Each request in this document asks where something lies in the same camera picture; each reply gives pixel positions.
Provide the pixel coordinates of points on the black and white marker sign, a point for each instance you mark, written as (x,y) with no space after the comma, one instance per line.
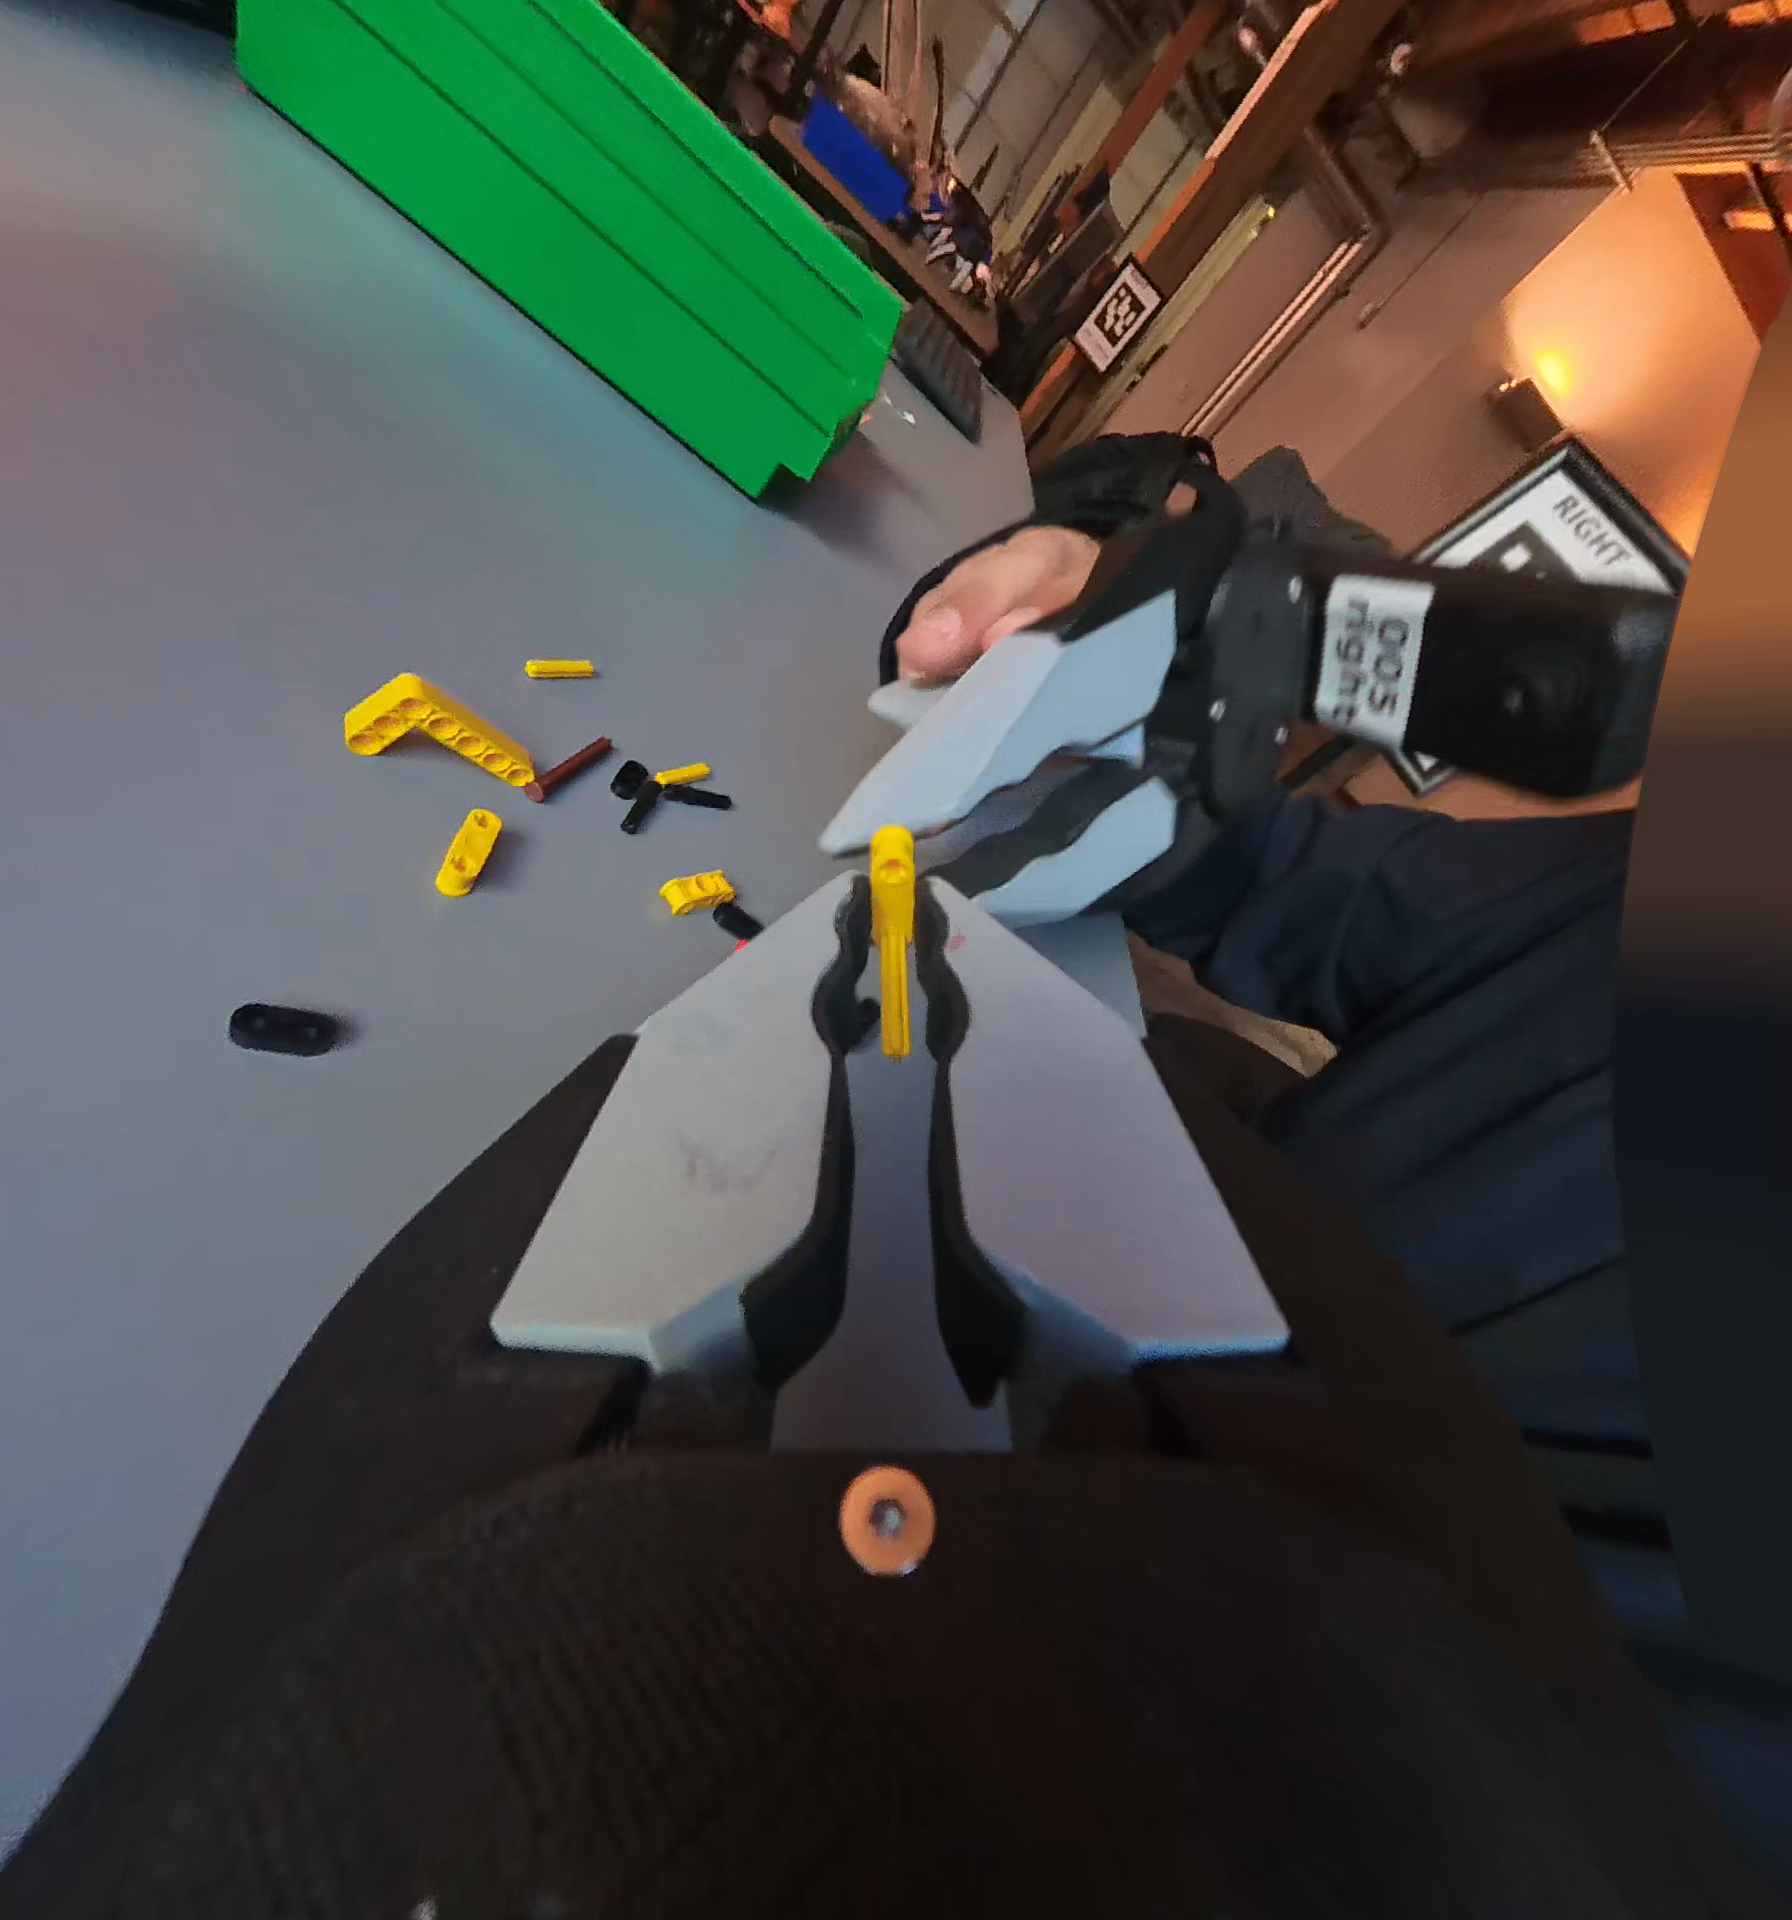
(1120,312)

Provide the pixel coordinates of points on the yellow lego axle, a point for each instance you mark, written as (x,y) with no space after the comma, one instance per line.
(680,774)
(559,668)

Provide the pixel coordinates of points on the yellow angled lego beam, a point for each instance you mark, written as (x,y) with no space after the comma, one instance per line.
(416,711)

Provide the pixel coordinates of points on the person's navy clothing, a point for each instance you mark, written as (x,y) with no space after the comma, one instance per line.
(1433,990)

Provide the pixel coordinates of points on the black mesh item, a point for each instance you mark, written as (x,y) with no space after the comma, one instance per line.
(938,371)

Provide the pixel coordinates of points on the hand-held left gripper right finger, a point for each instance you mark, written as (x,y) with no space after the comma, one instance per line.
(1092,1172)

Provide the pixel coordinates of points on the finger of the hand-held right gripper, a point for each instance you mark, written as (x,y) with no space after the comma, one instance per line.
(1015,706)
(1097,862)

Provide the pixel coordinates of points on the yellow two-hole lego beam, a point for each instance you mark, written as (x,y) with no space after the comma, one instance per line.
(469,849)

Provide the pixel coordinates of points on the brown lego axle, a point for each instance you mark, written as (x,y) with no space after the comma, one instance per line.
(571,768)

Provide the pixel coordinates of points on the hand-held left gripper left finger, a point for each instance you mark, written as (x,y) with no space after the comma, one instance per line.
(658,1186)

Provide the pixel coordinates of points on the blue bin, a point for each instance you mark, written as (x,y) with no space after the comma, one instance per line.
(853,151)

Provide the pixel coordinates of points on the wall lamp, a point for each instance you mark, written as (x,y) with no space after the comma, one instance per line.
(1533,395)

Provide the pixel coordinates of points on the black two-hole lego beam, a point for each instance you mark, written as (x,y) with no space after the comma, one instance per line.
(284,1030)

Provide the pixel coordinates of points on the yellow three-hole lego beam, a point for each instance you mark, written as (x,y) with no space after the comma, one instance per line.
(695,895)

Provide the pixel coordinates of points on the yellow lego axle pin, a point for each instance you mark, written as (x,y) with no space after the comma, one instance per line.
(892,930)

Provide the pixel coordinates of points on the green plastic box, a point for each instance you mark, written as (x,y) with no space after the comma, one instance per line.
(583,225)

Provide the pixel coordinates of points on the person's right hand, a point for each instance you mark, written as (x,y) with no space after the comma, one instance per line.
(991,595)

